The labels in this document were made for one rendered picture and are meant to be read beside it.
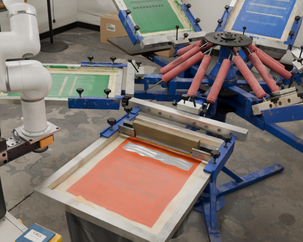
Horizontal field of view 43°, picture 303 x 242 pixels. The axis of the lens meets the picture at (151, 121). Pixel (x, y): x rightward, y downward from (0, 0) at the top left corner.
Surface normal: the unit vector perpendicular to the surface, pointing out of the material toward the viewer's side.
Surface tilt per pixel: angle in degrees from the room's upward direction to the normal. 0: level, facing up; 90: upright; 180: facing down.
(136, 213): 0
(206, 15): 90
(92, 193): 0
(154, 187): 0
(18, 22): 51
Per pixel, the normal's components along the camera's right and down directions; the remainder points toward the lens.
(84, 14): -0.47, 0.41
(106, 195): 0.04, -0.87
